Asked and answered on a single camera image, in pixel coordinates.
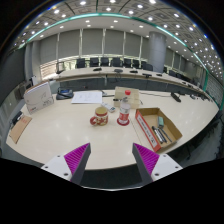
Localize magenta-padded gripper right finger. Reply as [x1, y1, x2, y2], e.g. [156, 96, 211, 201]
[131, 142, 184, 186]

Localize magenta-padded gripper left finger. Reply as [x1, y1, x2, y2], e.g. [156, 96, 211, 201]
[40, 142, 92, 186]

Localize clear red-capped water bottle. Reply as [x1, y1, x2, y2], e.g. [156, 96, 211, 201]
[117, 89, 133, 126]

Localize silver pen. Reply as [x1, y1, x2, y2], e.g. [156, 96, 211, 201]
[159, 127, 173, 144]

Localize black marker pen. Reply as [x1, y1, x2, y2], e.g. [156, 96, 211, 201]
[151, 125, 164, 144]

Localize open brown cardboard box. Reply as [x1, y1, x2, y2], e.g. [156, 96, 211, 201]
[134, 106, 184, 153]

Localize grey-green whiteboard eraser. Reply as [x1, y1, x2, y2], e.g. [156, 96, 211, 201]
[157, 116, 165, 129]

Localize red and cream mug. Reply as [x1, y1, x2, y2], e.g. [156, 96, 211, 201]
[89, 106, 110, 127]

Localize black box device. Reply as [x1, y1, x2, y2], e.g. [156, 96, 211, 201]
[11, 110, 24, 126]

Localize black desk microphone base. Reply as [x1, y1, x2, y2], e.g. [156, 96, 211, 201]
[170, 92, 182, 103]

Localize white cardboard carton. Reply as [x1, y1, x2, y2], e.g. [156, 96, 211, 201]
[23, 80, 55, 115]

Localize black desk phone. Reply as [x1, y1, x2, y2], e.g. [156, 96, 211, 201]
[55, 87, 75, 101]

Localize white printed paper sheet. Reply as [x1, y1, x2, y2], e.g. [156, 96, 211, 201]
[70, 90, 103, 105]

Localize beige compartment organiser box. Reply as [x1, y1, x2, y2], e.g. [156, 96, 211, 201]
[113, 86, 141, 110]

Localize white remote control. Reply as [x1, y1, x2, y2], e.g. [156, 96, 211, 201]
[100, 101, 116, 113]

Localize long curved conference desk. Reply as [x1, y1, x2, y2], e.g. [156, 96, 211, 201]
[53, 66, 214, 101]

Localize black office chairs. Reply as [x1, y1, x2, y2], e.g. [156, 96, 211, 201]
[74, 57, 194, 84]

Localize round ceiling lights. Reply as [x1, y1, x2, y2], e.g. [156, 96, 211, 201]
[16, 0, 224, 81]

